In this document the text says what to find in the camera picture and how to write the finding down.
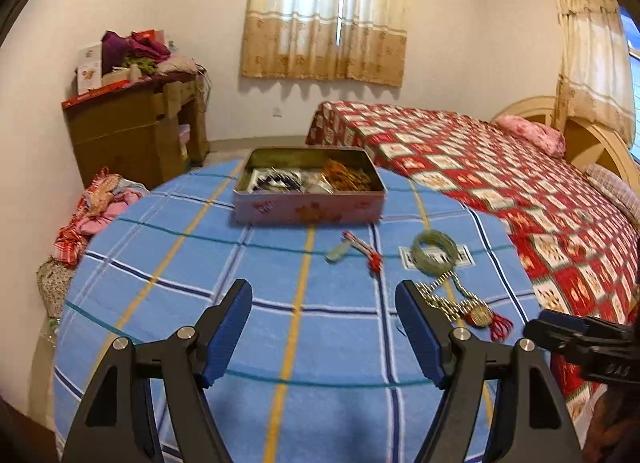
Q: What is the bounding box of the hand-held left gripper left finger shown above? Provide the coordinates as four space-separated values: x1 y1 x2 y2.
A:
60 279 253 463

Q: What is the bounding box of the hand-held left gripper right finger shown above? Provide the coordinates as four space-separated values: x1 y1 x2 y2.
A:
395 280 583 463

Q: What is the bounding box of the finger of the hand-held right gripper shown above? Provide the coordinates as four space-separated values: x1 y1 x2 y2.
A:
522 320 572 357
540 309 592 333

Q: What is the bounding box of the bead necklace with red tassel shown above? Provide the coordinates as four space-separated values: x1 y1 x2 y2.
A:
415 270 515 341

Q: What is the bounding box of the green jade bangle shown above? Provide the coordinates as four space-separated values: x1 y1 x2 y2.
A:
411 230 458 276

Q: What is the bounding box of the jade pendant with red cord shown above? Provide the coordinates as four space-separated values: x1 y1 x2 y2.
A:
325 230 383 276

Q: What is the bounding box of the pink metal tin box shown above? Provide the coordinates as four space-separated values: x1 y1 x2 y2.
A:
231 146 387 226

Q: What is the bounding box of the brown wooden bead necklace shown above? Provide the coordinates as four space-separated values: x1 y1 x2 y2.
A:
320 158 374 192

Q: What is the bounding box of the person's right forearm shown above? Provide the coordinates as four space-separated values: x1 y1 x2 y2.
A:
586 383 640 459

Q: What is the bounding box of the blue checked towel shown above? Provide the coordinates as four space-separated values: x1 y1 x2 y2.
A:
52 158 543 463

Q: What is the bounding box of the striped pink pillow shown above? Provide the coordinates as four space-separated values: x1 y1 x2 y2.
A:
585 163 640 235

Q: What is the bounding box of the bed with red patterned cover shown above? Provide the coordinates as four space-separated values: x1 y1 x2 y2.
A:
305 100 640 439

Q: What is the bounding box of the clear plastic bottle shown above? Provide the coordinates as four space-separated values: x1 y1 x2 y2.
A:
42 315 64 345

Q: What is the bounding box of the pile of pink clothes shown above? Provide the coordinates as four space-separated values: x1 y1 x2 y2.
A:
52 168 151 269

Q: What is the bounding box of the beige patterned bag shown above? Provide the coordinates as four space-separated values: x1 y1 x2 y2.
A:
36 255 76 319

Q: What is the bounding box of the cream wooden headboard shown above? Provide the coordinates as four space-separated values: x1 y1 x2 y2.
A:
490 96 640 179

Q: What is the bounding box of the pink floral pillow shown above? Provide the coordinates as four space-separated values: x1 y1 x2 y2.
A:
494 114 567 159

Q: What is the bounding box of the brown wooden desk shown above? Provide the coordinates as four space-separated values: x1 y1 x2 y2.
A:
61 70 211 189

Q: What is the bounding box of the beige patterned side curtain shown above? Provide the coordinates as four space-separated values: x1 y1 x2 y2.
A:
547 0 637 149

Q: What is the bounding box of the flat red box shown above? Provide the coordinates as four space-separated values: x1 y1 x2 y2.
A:
61 78 137 109

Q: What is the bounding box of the pale pink cloth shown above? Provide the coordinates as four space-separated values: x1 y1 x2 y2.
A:
160 54 199 75

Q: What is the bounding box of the green cloth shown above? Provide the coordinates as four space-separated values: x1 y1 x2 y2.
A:
125 56 157 77

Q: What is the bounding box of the magenta cloth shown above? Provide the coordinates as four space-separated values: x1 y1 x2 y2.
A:
129 32 171 61

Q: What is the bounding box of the white printed box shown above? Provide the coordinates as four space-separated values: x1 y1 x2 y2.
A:
76 42 104 95

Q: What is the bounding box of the purple cloth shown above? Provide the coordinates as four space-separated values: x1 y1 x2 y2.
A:
101 30 132 71

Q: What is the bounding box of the beige patterned window curtain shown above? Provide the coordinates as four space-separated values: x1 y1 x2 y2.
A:
241 0 412 89

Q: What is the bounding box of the dark purple bead bracelet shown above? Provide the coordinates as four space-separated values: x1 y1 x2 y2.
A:
248 168 304 192

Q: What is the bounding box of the bundle of cables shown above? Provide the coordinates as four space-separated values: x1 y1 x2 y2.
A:
195 63 211 105

